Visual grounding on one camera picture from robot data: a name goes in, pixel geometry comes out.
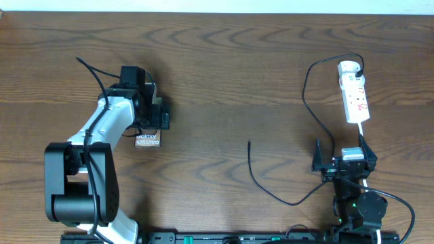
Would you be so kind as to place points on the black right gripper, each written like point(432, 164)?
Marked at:
point(329, 170)

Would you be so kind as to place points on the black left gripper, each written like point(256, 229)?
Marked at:
point(156, 121)

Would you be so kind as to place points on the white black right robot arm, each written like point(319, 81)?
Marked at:
point(360, 211)

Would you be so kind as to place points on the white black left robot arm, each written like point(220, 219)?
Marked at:
point(81, 187)

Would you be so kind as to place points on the white usb charger plug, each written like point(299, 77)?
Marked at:
point(349, 69)

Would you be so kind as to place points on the white power strip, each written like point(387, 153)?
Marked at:
point(354, 97)

